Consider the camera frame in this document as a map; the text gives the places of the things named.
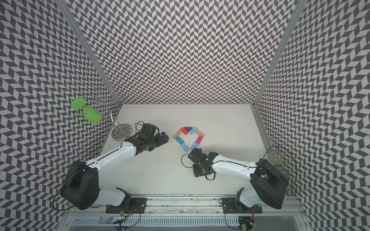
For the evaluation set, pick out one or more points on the magenta rectangular block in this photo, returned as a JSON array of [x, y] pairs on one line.
[[199, 139]]

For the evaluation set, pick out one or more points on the grey transparent glass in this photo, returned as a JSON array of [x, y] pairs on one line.
[[283, 171]]

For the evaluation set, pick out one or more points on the light blue block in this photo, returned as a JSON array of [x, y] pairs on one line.
[[193, 130], [194, 145], [184, 147]]

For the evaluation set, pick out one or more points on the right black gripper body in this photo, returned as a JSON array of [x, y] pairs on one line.
[[198, 172]]

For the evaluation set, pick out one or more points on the teal rectangular block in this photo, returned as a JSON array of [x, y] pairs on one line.
[[180, 140]]

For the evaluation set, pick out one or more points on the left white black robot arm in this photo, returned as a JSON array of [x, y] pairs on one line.
[[82, 184]]

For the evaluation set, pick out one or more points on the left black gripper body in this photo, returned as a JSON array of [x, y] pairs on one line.
[[155, 141]]

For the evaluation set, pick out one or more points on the natural wood block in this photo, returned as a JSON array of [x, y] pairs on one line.
[[198, 132], [178, 133]]

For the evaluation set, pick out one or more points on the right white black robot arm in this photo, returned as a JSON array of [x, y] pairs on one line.
[[267, 185]]

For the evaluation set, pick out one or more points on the aluminium front rail frame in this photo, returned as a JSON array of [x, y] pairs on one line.
[[188, 213]]

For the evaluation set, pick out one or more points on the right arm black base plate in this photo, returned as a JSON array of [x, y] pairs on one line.
[[230, 206]]

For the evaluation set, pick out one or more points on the red rectangular block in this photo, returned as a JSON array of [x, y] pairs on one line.
[[184, 131]]

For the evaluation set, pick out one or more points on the lower green cup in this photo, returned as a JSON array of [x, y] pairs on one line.
[[92, 115]]

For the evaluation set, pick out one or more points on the green transparent glass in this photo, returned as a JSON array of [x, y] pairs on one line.
[[275, 157]]

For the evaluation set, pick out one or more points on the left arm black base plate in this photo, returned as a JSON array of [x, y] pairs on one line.
[[132, 205]]

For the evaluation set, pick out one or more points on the green cup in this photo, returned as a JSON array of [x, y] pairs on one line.
[[92, 115], [78, 103]]

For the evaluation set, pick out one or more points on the upper green cup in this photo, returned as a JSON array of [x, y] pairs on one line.
[[78, 103]]

